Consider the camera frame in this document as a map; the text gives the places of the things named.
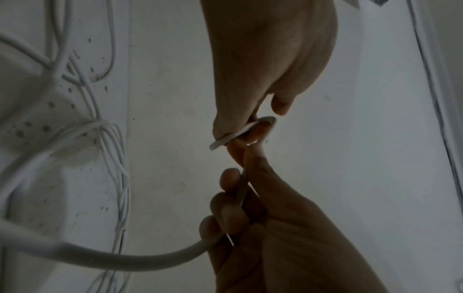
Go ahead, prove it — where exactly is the person's right hand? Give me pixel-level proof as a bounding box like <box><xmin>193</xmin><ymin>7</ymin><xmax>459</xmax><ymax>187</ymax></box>
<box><xmin>201</xmin><ymin>0</ymin><xmax>339</xmax><ymax>146</ymax></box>

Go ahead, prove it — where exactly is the person's left hand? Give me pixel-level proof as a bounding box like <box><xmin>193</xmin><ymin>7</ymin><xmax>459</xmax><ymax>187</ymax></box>
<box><xmin>200</xmin><ymin>140</ymin><xmax>388</xmax><ymax>293</ymax></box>

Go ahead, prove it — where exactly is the thick white cable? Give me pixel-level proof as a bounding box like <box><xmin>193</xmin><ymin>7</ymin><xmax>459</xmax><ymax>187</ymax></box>
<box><xmin>0</xmin><ymin>115</ymin><xmax>278</xmax><ymax>272</ymax></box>

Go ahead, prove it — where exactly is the white power strip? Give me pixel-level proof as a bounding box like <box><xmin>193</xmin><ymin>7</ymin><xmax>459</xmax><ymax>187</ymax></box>
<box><xmin>0</xmin><ymin>48</ymin><xmax>125</xmax><ymax>156</ymax></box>

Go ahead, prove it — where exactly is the bundle of thin white cables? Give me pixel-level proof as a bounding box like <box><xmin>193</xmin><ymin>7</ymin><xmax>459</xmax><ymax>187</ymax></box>
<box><xmin>43</xmin><ymin>0</ymin><xmax>133</xmax><ymax>293</ymax></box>

